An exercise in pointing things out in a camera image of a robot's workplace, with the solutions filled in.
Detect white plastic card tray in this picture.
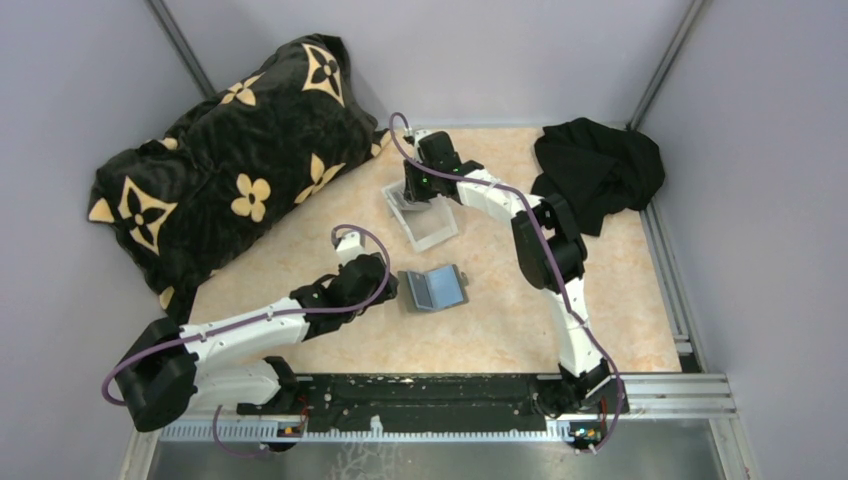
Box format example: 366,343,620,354
381,181,459,253

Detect black VIP card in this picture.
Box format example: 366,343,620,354
406,271,434,311

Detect grey card holder wallet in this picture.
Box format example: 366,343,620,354
398,264,470,314

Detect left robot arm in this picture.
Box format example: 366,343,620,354
113,253,398,432

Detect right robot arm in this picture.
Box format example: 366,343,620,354
403,130,625,414

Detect grey cards in tray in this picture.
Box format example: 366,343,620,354
388,189,408,210

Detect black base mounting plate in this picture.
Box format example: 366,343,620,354
236,373,630,433

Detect black floral pillow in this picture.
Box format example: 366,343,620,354
87,33,387,325

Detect black crumpled cloth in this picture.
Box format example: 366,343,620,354
531,117,666,237

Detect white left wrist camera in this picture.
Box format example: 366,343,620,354
335,230,366,266

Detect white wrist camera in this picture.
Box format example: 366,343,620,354
403,129,433,154
335,230,366,266

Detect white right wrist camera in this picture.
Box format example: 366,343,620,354
403,129,433,154

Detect white cable duct strip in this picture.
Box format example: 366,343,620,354
159,416,574,444

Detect aluminium frame rail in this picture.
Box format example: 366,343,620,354
135,372,738,425

